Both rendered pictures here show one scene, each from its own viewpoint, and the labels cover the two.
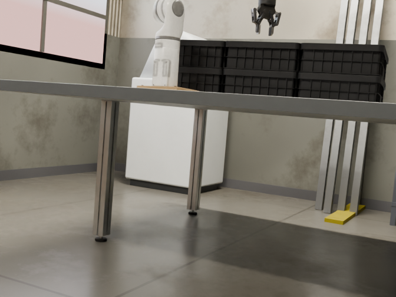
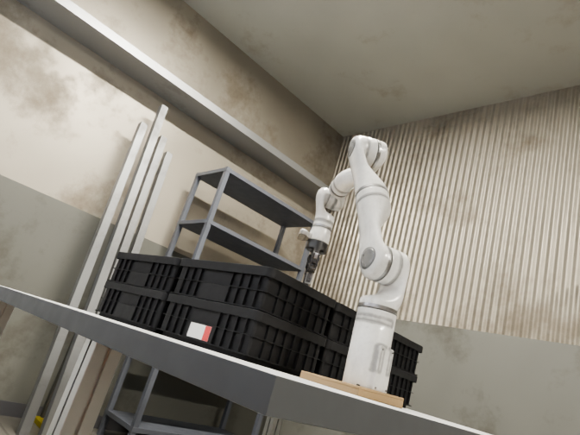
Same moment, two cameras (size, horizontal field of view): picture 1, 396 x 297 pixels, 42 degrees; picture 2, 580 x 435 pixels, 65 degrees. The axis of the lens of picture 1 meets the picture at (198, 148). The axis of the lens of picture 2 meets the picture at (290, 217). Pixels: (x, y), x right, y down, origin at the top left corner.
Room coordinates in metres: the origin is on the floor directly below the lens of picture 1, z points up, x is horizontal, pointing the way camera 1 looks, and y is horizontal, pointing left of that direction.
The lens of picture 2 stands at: (1.75, 1.23, 0.71)
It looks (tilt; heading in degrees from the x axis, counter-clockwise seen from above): 18 degrees up; 293
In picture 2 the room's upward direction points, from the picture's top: 17 degrees clockwise
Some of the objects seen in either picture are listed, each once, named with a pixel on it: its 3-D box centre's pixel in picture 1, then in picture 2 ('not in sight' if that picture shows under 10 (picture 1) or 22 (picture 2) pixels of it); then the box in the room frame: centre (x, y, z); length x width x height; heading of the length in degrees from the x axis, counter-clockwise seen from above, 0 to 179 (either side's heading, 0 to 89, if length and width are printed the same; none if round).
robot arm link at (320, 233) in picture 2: not in sight; (315, 233); (2.27, -0.23, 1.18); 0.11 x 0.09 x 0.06; 24
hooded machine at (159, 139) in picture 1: (178, 111); not in sight; (4.32, 0.18, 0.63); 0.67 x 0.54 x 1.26; 63
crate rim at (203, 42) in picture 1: (207, 49); (255, 283); (2.32, -0.01, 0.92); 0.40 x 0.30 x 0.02; 158
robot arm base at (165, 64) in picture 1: (166, 64); (369, 348); (1.93, 0.14, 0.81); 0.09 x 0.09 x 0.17; 67
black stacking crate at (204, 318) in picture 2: (204, 85); (239, 335); (2.32, -0.01, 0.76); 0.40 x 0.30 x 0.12; 158
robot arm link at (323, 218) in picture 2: not in sight; (324, 209); (2.26, -0.24, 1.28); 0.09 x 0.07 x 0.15; 33
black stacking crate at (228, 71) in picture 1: (270, 89); (302, 357); (2.21, -0.28, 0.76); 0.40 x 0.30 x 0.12; 158
